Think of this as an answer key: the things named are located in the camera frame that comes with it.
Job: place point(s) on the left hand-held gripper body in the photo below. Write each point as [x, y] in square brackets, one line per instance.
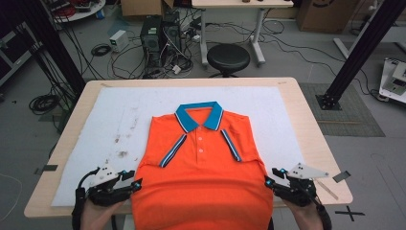
[105, 191]

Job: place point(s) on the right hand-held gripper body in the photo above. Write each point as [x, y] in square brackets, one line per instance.
[298, 190]

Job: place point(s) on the orange polo shirt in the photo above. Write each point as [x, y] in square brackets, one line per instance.
[204, 191]

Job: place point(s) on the person's left hand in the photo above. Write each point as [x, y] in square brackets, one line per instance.
[99, 217]

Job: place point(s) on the person's right hand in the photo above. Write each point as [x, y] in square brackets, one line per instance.
[303, 217]

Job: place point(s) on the thin wooden stick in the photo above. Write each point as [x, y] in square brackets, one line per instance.
[328, 191]

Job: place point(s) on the grey tape piece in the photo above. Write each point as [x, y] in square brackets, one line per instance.
[46, 168]
[341, 176]

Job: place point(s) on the black tape cross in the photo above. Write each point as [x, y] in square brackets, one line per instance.
[349, 213]

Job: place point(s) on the white foam mat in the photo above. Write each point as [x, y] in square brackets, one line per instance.
[127, 105]

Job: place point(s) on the grey floor mat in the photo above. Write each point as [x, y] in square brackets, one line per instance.
[351, 115]

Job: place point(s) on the white power adapter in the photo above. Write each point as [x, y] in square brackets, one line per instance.
[176, 69]

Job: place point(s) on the black round stool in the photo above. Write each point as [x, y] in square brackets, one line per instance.
[228, 57]

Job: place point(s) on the small white box device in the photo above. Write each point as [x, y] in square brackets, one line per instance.
[118, 40]

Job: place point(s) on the black computer tower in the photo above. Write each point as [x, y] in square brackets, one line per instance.
[171, 35]
[150, 41]

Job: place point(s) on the white machine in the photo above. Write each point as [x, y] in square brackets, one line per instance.
[394, 80]

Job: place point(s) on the black metal stand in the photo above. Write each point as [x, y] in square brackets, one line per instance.
[51, 38]
[367, 41]

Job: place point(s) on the cardboard box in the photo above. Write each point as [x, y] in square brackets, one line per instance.
[143, 7]
[328, 16]

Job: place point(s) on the round white table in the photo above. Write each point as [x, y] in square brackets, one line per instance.
[92, 11]

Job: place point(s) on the white desk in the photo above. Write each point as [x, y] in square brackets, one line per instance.
[242, 3]

